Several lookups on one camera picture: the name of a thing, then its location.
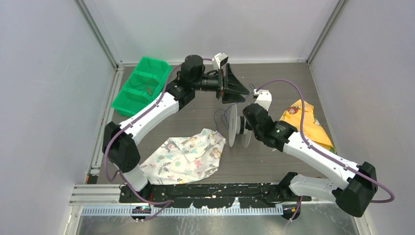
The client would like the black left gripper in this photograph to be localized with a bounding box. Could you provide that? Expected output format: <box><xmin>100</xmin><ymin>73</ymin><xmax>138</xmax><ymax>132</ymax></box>
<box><xmin>192</xmin><ymin>63</ymin><xmax>249</xmax><ymax>103</ymax></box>

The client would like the blue cable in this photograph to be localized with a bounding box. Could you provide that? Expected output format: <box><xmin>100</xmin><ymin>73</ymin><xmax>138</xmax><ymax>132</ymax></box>
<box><xmin>213</xmin><ymin>83</ymin><xmax>257</xmax><ymax>132</ymax></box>

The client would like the white perforated cable spool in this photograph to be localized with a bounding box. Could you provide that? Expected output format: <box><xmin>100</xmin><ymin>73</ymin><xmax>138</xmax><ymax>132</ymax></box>
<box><xmin>228</xmin><ymin>104</ymin><xmax>252</xmax><ymax>148</ymax></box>

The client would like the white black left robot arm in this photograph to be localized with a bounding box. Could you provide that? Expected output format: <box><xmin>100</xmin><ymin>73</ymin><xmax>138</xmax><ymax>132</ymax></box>
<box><xmin>102</xmin><ymin>53</ymin><xmax>250</xmax><ymax>203</ymax></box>

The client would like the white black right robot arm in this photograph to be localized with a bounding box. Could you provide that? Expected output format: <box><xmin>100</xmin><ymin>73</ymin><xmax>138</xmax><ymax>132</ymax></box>
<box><xmin>243</xmin><ymin>103</ymin><xmax>377</xmax><ymax>217</ymax></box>

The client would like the yellow printed cloth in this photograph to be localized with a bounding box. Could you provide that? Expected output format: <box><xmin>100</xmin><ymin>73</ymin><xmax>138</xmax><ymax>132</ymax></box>
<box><xmin>279</xmin><ymin>99</ymin><xmax>336</xmax><ymax>154</ymax></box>

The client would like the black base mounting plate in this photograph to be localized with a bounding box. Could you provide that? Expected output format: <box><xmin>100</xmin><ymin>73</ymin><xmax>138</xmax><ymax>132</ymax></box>
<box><xmin>138</xmin><ymin>183</ymin><xmax>300</xmax><ymax>209</ymax></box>

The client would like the green plastic divided bin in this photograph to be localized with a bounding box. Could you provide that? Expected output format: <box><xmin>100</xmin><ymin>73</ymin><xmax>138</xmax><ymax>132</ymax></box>
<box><xmin>111</xmin><ymin>57</ymin><xmax>172</xmax><ymax>117</ymax></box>

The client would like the white patterned cloth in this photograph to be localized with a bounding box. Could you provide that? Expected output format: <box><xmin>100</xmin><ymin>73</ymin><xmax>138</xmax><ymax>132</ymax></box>
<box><xmin>140</xmin><ymin>128</ymin><xmax>226</xmax><ymax>185</ymax></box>

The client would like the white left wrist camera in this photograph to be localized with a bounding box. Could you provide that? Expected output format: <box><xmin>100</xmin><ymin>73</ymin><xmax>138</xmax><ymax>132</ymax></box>
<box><xmin>211</xmin><ymin>53</ymin><xmax>229</xmax><ymax>70</ymax></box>

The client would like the aluminium frame rail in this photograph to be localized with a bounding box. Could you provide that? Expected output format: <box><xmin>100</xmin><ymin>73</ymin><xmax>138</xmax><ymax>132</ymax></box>
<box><xmin>69</xmin><ymin>184</ymin><xmax>121</xmax><ymax>206</ymax></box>

